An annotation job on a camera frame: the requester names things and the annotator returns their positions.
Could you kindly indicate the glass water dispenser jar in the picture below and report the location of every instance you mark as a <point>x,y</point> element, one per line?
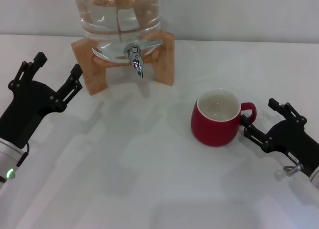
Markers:
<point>112,15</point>

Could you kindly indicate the wooden dispenser stand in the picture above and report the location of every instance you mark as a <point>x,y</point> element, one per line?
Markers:
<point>164,64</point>

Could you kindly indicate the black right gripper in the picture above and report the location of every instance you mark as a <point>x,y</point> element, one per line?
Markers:
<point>294,139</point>

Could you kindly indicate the red ceramic cup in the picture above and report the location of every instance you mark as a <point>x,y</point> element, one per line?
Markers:
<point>211,134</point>

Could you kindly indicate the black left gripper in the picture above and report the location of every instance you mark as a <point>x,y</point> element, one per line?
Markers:
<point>30,104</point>

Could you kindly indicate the chrome faucet with lever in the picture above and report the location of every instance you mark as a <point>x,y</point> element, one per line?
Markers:
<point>135,57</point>

